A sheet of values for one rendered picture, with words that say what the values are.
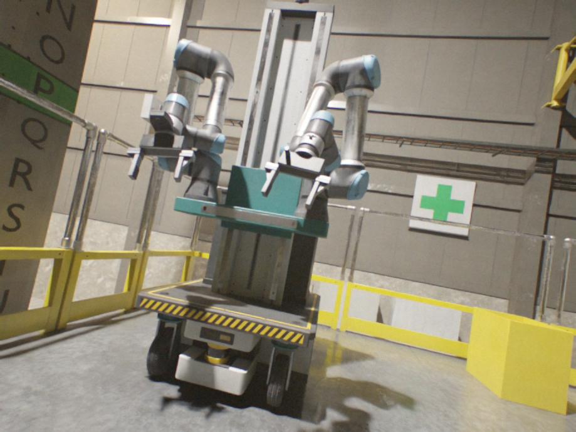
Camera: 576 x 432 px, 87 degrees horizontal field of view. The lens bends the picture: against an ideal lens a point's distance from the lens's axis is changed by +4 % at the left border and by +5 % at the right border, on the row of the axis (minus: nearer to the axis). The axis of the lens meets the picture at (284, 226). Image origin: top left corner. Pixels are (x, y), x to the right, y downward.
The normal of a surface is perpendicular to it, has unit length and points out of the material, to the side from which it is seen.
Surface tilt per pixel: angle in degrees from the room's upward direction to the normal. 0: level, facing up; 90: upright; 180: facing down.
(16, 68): 90
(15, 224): 90
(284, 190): 90
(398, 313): 90
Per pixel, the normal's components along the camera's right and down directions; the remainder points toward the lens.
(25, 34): 0.97, 0.17
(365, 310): -0.18, -0.09
